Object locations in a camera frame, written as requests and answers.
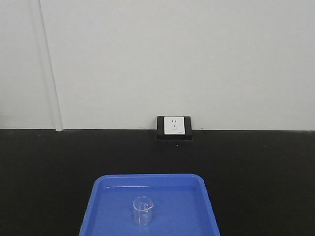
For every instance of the black socket mounting box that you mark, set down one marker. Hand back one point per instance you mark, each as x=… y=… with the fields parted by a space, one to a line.
x=163 y=137

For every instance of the white wall power socket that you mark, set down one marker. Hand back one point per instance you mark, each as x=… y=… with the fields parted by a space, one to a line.
x=174 y=125

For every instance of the small clear glass beaker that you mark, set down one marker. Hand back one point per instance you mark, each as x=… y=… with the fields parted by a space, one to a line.
x=142 y=207

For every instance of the blue plastic tray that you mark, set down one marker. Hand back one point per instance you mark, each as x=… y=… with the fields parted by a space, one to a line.
x=181 y=206

